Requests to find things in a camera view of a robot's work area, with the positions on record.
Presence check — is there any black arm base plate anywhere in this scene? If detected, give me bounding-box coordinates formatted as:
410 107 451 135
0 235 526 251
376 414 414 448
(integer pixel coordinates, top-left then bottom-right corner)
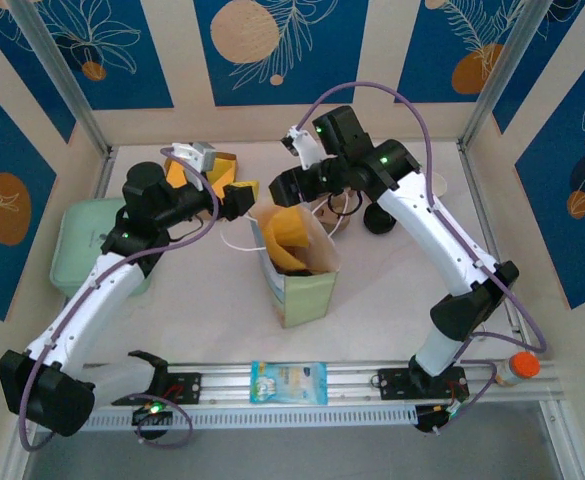
110 372 203 406
371 367 471 401

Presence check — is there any sky print paper gift bag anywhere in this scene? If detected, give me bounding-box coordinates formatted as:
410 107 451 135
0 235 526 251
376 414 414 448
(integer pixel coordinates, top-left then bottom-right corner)
221 199 343 330

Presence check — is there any black controller board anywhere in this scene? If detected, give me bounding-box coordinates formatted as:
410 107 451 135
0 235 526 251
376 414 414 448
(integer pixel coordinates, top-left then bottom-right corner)
130 403 174 441
414 403 461 435

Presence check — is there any stack of black cup lids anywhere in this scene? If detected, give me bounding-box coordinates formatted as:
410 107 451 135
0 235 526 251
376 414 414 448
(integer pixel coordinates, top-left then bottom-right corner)
363 204 397 235

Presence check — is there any slotted grey cable duct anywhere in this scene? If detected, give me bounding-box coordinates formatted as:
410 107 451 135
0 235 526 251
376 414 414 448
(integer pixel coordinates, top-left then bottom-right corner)
34 403 419 432

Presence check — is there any aluminium frame post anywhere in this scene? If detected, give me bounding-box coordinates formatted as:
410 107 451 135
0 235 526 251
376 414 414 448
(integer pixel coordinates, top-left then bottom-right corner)
457 0 556 151
9 0 113 157

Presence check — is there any aluminium side rail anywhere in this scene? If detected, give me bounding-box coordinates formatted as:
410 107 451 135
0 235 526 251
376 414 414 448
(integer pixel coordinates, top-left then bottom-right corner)
459 142 536 361

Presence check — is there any blue wet wipes packet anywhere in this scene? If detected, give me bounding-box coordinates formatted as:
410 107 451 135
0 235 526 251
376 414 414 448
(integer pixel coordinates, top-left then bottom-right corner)
249 360 329 405

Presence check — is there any stack of pulp cup carriers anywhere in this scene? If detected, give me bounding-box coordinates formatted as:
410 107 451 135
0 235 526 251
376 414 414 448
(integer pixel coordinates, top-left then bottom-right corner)
314 192 363 236

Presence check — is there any blue floral wall panel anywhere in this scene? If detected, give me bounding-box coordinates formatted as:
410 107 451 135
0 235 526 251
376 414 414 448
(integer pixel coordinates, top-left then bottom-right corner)
46 0 176 112
193 0 371 107
514 37 585 311
394 0 528 105
0 69 59 322
0 12 77 145
491 0 585 135

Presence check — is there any yellow napkin stack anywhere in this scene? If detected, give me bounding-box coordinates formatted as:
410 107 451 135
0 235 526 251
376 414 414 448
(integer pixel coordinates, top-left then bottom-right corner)
165 158 237 199

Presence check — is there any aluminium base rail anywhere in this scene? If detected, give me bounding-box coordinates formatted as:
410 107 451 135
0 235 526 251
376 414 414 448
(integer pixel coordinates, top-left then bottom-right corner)
14 360 561 409

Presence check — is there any yellow paper napkin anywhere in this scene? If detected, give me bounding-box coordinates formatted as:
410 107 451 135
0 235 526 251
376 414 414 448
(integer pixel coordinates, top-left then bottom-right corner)
263 205 309 275

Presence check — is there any mint green zip pouch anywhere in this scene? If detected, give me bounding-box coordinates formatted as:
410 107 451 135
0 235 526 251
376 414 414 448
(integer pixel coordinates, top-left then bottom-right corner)
49 197 161 300

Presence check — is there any orange capped bottle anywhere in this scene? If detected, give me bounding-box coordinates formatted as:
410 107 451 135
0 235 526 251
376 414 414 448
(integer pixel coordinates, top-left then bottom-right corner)
493 351 542 388

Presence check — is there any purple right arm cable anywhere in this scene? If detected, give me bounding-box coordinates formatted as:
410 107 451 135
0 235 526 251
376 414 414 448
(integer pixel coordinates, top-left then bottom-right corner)
299 82 548 436

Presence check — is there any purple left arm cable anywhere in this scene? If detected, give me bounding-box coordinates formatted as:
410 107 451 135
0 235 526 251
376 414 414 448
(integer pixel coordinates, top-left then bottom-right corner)
20 147 221 451

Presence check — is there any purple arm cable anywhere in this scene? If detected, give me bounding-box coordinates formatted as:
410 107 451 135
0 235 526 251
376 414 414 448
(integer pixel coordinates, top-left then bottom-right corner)
20 147 221 451
299 82 548 436

